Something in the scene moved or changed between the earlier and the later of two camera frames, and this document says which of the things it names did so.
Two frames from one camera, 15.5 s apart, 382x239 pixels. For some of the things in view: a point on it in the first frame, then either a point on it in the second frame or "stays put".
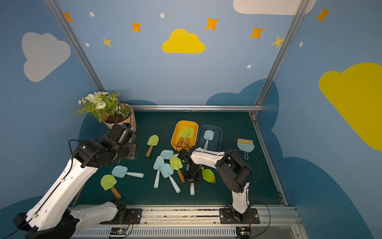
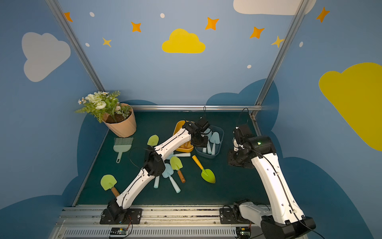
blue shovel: x=192 y=188 → x=215 y=139
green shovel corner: x=108 y=181 stays put
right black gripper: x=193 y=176 → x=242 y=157
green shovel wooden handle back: x=153 y=140 stays put
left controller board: x=119 y=231 stays put
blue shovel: x=121 y=171 → x=207 y=133
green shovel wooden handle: x=176 y=164 stays put
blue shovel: x=167 y=171 stays put
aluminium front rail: x=193 y=222 stays put
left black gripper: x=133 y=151 → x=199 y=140
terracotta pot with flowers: x=106 y=107 stays put
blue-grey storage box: x=209 y=137 stays put
